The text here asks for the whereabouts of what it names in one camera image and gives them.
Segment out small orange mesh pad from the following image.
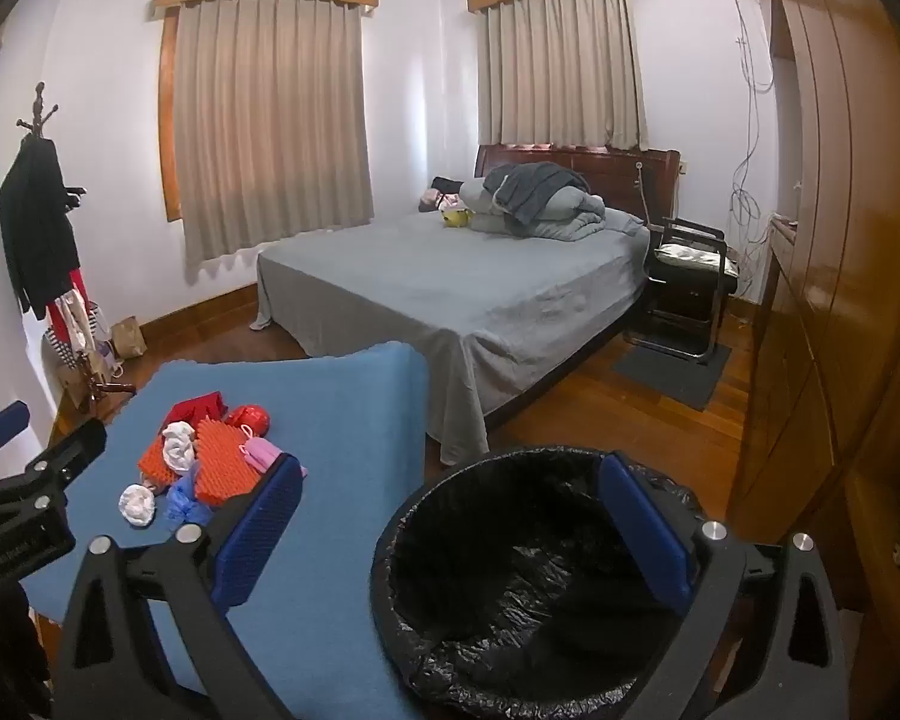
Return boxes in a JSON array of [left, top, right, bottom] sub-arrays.
[[136, 435, 196, 487]]

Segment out grey pillow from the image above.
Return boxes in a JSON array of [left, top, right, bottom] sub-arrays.
[[600, 208, 646, 237]]

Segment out blue table cloth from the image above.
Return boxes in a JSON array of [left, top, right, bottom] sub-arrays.
[[26, 341, 430, 720]]

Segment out grey bedside cable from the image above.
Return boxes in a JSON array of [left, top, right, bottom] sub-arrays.
[[634, 160, 657, 230]]

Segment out brown wooden wardrobe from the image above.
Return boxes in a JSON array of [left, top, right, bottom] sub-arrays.
[[724, 0, 900, 616]]

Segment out pink face mask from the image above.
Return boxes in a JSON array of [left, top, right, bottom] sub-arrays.
[[234, 424, 284, 475]]

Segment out chair seat cushion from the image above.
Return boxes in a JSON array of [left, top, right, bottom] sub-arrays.
[[656, 249, 740, 277]]

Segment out white tissue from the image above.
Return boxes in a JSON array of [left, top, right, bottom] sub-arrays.
[[161, 422, 197, 470], [118, 484, 157, 528]]

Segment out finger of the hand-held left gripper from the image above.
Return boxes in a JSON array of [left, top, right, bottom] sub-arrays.
[[0, 401, 31, 460], [0, 418, 108, 511]]

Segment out black bin with black liner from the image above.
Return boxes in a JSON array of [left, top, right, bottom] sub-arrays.
[[370, 446, 713, 710]]

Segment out grey duvet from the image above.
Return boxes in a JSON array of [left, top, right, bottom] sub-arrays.
[[461, 165, 608, 243]]

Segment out black metal chair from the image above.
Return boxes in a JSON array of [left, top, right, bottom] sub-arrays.
[[622, 216, 742, 365]]

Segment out brown paper bag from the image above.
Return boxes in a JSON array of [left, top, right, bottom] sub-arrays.
[[110, 315, 149, 359]]

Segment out narrow beige curtain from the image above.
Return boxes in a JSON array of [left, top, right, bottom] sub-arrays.
[[476, 0, 650, 151]]

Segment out dark wooden bed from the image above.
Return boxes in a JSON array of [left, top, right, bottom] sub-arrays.
[[474, 142, 682, 432]]

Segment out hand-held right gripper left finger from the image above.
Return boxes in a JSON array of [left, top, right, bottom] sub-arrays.
[[49, 452, 305, 720]]

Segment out dark grey floor mat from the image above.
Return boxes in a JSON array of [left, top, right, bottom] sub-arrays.
[[611, 341, 732, 412]]

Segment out striped bag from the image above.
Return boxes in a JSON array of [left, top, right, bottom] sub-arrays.
[[49, 337, 100, 395]]

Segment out red and white hanging clothes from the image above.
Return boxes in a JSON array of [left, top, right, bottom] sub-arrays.
[[45, 266, 102, 361]]

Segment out blue plastic bag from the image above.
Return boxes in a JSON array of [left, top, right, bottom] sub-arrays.
[[165, 465, 212, 522]]

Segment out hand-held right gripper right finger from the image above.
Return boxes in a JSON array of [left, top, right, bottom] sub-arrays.
[[598, 452, 848, 720]]

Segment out large orange mesh pad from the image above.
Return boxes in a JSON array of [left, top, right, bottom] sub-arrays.
[[193, 420, 267, 507]]

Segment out wooden coat rack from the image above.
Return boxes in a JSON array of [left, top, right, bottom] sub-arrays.
[[15, 82, 136, 413]]

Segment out red box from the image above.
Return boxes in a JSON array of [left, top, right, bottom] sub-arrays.
[[163, 392, 226, 428]]

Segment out wooden window frame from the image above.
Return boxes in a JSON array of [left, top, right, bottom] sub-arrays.
[[159, 11, 185, 224]]

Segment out wide beige curtain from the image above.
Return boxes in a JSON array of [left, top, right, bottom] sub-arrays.
[[174, 0, 376, 267]]

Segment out red round ball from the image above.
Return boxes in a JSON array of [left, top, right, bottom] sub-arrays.
[[225, 405, 272, 437]]

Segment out grey bedsheet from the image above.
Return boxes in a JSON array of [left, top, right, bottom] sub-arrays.
[[249, 206, 652, 466]]

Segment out grey wall cables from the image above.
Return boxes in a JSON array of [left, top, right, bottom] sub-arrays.
[[727, 0, 777, 301]]

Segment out dark grey blanket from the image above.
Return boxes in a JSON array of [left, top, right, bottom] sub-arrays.
[[484, 161, 592, 226]]

